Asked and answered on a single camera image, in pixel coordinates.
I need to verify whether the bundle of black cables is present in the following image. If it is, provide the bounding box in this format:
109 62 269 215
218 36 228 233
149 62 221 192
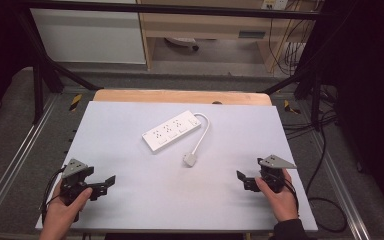
267 0 316 77

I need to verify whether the black metal frame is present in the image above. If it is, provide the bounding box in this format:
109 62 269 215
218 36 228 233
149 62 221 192
13 0 338 132

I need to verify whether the person's left hand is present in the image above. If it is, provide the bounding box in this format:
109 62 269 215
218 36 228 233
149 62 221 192
41 182 94 232

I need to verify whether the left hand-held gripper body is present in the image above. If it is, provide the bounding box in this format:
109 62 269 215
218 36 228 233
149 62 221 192
59 158 98 206

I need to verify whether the white plug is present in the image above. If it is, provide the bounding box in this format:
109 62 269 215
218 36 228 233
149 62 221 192
182 151 199 168

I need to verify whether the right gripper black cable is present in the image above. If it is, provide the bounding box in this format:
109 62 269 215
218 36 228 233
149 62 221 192
281 179 300 214

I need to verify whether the black floor cable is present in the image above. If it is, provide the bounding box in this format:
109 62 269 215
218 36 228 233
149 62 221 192
281 84 349 234

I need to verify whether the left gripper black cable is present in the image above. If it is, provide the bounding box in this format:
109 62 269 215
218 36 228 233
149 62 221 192
40 165 67 222

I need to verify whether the white power strip cable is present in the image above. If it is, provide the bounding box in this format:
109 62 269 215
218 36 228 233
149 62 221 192
191 112 211 157

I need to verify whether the white power strip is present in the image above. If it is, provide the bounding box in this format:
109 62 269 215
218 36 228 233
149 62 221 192
141 109 202 155

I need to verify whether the white cabinet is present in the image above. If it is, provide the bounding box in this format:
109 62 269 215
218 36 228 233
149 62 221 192
29 0 147 66

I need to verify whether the aluminium rail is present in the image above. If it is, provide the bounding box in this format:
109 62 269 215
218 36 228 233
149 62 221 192
308 128 372 240
0 94 61 228

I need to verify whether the wooden board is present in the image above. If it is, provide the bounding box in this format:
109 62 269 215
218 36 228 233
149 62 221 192
92 88 273 107

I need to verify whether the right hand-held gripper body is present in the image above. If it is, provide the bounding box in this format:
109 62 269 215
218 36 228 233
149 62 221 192
256 154 298 195

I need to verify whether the yellow black tape strip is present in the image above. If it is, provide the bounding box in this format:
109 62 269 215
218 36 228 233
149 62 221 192
283 99 302 116
68 93 83 113

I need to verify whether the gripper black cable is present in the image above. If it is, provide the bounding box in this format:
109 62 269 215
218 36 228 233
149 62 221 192
281 179 300 214
40 165 67 222

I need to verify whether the wall socket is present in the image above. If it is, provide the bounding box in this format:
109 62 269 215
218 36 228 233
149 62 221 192
260 0 290 11

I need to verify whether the office chair base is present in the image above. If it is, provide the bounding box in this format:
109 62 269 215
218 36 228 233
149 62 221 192
164 36 201 52

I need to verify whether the person's right hand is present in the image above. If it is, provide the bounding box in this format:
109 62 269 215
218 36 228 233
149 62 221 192
254 168 300 223

